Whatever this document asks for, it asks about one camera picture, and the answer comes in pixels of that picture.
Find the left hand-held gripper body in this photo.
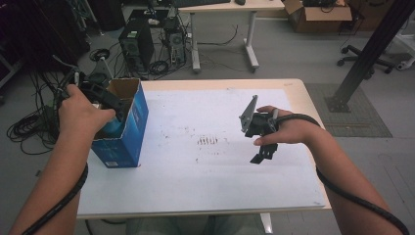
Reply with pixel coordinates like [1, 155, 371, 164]
[55, 57, 114, 106]

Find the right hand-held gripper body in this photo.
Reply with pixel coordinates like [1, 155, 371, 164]
[239, 94, 280, 138]

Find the blue cardboard box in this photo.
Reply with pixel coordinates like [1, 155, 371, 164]
[90, 77, 150, 169]

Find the person's left hand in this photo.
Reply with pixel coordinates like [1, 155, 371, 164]
[58, 83, 116, 141]

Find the person's right hand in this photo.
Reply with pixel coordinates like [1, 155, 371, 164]
[253, 105, 322, 147]

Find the black computer tower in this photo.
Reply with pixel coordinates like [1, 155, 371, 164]
[117, 17, 156, 74]

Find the dark curtain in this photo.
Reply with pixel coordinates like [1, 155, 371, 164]
[0, 0, 89, 99]

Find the white table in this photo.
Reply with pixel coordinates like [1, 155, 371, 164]
[77, 88, 327, 216]

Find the grey computer tower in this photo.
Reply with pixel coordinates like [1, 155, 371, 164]
[163, 18, 187, 65]

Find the grey floor mat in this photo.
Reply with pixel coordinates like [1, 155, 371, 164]
[304, 82, 393, 139]

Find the black office chair base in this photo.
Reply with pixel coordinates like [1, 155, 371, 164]
[337, 44, 395, 75]

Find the brown cardboard box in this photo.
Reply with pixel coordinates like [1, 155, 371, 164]
[283, 0, 353, 33]

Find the white-legged wooden desk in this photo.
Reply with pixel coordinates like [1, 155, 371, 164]
[177, 0, 287, 73]

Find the black keyboard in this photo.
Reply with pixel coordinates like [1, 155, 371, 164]
[172, 0, 232, 8]

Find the coiled black cable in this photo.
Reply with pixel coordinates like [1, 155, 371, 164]
[88, 48, 112, 63]
[148, 60, 170, 76]

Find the tangle of black floor cables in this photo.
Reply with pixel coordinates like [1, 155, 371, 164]
[6, 71, 79, 156]

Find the black metal post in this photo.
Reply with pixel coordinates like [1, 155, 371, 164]
[324, 0, 415, 114]

